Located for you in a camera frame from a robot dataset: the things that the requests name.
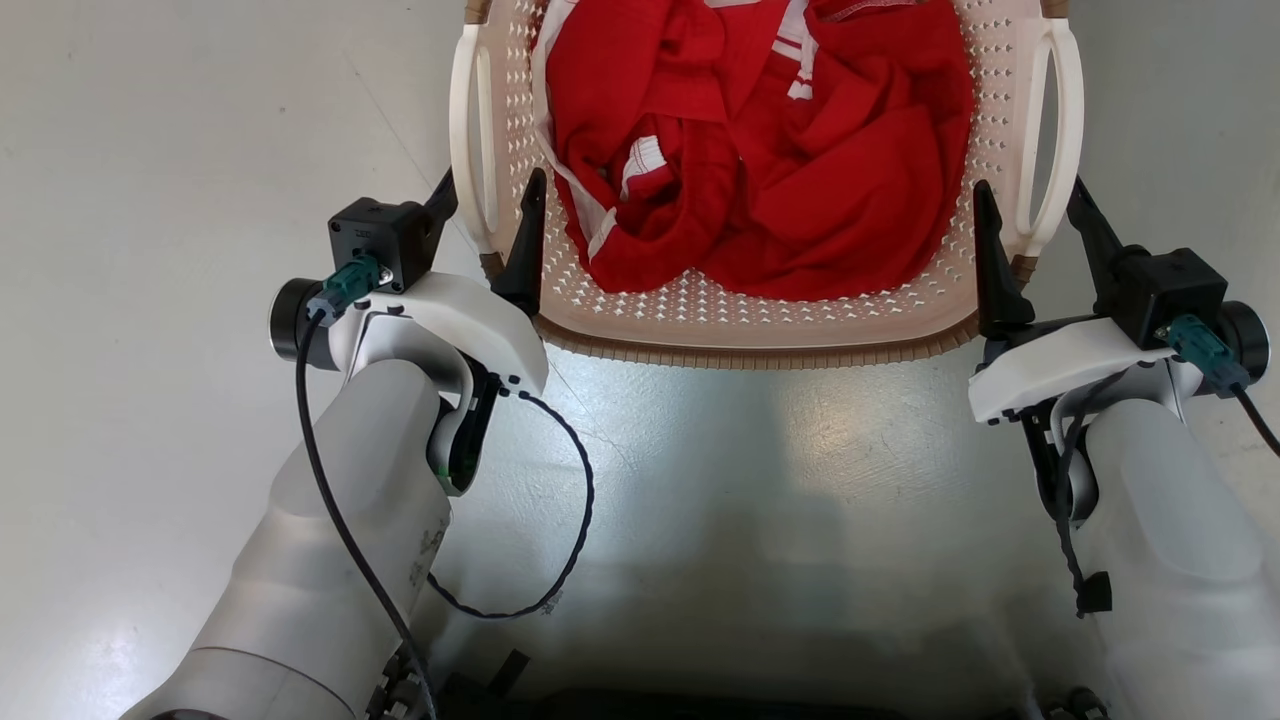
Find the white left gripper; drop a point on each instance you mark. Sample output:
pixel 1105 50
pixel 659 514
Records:
pixel 470 315

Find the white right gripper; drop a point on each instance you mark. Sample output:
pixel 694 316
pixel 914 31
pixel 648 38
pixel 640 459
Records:
pixel 1060 365

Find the beige plastic laundry basket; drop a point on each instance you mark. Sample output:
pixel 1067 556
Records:
pixel 720 325

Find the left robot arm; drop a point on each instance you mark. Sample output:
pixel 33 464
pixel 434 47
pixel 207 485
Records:
pixel 330 520

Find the dark robot base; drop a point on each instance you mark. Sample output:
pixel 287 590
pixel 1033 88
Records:
pixel 700 705

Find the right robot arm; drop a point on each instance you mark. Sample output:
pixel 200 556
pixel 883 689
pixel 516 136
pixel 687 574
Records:
pixel 1180 540

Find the red garment with white stripes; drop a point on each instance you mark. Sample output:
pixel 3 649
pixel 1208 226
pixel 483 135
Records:
pixel 830 190

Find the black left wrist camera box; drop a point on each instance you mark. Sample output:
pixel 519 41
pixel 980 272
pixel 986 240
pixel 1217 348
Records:
pixel 385 235

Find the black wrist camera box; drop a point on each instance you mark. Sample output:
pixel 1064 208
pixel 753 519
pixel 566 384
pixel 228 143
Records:
pixel 1175 285
pixel 385 235

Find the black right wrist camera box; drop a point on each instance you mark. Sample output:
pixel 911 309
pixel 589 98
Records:
pixel 1175 285

